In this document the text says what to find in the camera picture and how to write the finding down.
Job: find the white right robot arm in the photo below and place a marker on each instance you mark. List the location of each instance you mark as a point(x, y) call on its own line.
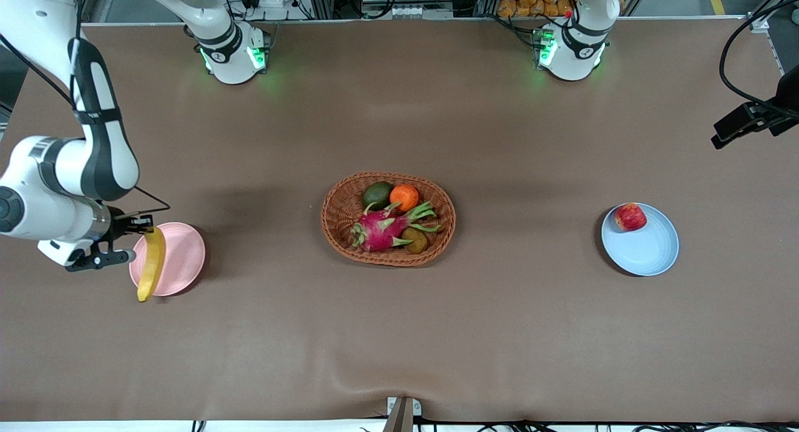
point(106, 157)

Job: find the brown tablecloth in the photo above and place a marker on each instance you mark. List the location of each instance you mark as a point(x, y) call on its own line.
point(399, 332)

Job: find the dark green avocado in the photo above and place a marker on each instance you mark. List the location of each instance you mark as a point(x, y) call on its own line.
point(376, 195)

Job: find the orange fruit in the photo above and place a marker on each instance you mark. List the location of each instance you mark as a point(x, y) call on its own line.
point(404, 197)

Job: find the red apple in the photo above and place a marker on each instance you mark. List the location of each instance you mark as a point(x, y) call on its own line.
point(630, 217)

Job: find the pink plate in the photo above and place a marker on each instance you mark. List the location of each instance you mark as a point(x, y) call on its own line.
point(181, 257)

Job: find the aluminium table side rail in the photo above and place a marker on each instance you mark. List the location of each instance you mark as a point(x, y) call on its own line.
point(780, 51)

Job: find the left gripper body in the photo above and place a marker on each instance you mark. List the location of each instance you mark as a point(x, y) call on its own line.
point(788, 90)

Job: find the white terminal block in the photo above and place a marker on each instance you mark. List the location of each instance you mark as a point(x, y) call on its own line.
point(412, 11)

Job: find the yellow banana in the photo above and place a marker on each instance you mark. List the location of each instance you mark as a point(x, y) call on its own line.
point(151, 263)

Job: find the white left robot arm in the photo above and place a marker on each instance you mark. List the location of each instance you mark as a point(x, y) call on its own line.
point(577, 51)

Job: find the brown wicker basket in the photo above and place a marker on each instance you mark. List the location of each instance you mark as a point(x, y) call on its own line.
point(337, 223)

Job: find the light blue plate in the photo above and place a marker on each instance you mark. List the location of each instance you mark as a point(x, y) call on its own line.
point(646, 248)

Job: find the aluminium frame profile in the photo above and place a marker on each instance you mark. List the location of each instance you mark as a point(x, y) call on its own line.
point(12, 88)
point(774, 4)

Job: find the metal table bracket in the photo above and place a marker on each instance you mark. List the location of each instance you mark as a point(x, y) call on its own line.
point(402, 413)

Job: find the pink dragon fruit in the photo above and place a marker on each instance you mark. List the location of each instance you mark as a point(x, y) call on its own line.
point(381, 228)

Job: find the brown kiwi fruit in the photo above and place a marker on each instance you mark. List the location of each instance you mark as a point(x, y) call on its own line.
point(414, 240)

